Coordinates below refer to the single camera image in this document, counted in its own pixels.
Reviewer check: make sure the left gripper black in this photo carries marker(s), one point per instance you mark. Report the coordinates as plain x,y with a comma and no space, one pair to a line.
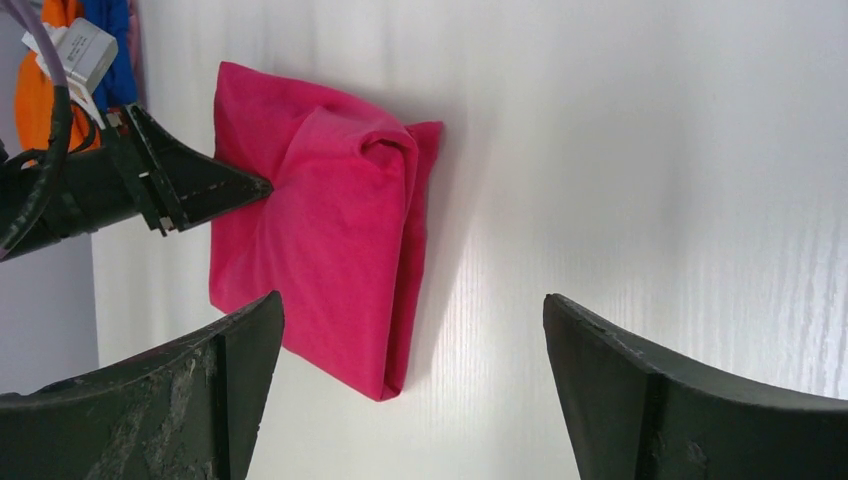
141,169

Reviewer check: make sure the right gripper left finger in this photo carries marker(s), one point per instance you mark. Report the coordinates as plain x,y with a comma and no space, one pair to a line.
188,409

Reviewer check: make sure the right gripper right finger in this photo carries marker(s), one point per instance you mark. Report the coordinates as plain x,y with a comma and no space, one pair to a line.
637,410

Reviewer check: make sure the magenta t shirt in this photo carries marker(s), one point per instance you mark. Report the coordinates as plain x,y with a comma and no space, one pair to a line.
343,235

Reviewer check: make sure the blue folded t shirt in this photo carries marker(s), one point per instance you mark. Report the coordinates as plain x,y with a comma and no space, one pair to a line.
117,86

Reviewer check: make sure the pink folded t shirt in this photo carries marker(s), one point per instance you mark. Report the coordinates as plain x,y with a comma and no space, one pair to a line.
134,46

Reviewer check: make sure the orange folded t shirt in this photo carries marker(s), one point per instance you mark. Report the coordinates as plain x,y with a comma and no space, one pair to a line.
34,91

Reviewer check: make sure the white cable connector plug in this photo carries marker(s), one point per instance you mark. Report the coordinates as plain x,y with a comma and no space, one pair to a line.
86,52

